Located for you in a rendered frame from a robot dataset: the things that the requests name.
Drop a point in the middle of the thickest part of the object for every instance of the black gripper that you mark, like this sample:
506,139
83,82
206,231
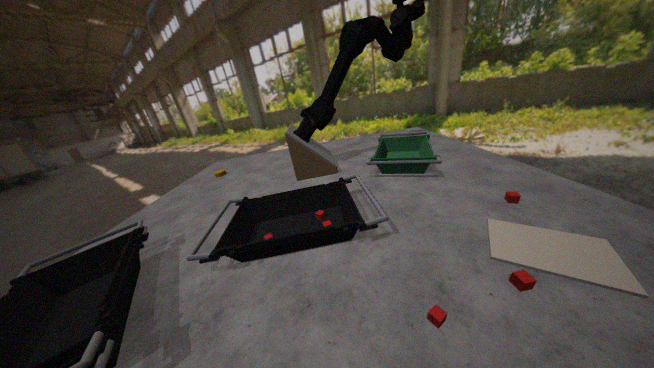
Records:
400,4

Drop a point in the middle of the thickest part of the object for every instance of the beige flat panel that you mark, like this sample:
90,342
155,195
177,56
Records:
580,258

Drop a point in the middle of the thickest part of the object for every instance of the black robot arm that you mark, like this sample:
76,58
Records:
355,35

